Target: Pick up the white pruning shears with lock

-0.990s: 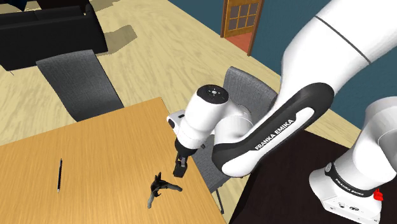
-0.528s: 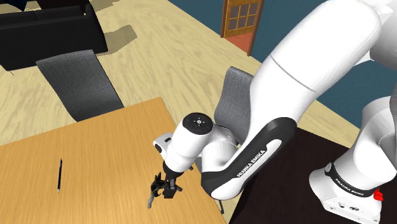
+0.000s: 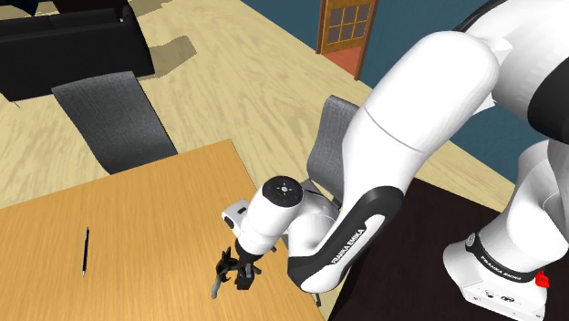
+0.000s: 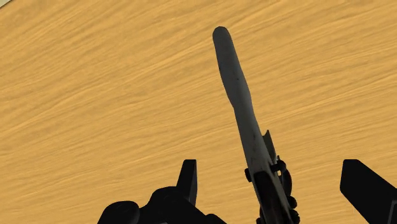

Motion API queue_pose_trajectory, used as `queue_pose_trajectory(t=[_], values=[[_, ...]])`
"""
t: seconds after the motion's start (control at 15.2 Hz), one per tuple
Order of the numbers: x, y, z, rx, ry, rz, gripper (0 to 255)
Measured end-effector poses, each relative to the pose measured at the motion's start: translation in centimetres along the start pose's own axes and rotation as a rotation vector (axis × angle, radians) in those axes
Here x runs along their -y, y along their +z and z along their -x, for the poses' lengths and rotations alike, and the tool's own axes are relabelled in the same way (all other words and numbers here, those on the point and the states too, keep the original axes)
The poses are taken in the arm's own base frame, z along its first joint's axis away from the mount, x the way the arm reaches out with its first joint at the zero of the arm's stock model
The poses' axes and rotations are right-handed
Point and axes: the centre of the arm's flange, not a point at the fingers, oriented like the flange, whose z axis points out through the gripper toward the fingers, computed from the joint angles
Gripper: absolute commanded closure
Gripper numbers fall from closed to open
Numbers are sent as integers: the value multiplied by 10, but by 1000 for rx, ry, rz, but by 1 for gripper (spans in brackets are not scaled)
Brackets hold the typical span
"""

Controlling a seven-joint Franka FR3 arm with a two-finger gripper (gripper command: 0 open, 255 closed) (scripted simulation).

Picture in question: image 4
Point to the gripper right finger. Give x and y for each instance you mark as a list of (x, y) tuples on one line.
[(366, 189)]

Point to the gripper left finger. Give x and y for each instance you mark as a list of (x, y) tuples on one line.
[(173, 206)]

